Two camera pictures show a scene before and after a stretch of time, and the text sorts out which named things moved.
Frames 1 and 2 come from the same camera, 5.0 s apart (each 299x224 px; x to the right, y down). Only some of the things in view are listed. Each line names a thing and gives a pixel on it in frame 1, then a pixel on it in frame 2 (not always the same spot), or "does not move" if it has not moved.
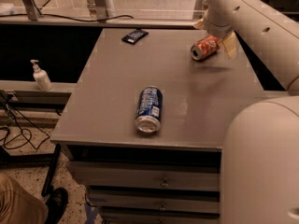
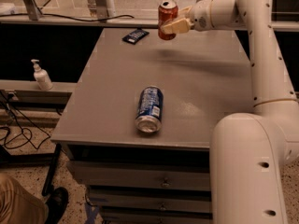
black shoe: [56, 203] does not move
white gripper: [217, 29] → [201, 17]
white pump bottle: [41, 77] does not move
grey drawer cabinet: [170, 175] does not move
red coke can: [205, 48] → [167, 12]
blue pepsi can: [149, 109] does not move
